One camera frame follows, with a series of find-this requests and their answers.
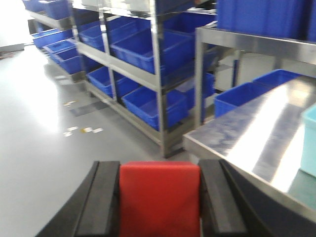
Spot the light teal plastic tub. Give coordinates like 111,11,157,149
301,104,316,177

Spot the stainless steel left rack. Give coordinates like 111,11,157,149
24,0,213,158

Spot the blue crate rack middle front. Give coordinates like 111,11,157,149
110,29,195,75

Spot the blue floor crate near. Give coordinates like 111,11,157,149
214,82,270,118

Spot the red cube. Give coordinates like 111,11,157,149
119,161,200,237

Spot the blue crate on upper shelf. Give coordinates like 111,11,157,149
216,0,313,39

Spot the stainless steel overhead shelf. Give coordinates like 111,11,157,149
195,24,316,128

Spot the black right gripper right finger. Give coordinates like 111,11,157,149
198,159,272,237

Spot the blue crate rack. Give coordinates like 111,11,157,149
122,87,189,131
110,29,195,75
87,67,140,98
79,21,106,52

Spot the blue crate rack bottom front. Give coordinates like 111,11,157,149
122,87,189,131

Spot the blue floor crate far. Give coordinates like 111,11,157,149
252,69,303,88

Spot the blue floor crate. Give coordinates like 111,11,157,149
214,82,270,118
252,69,303,88

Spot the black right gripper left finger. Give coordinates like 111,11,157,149
37,161,120,237

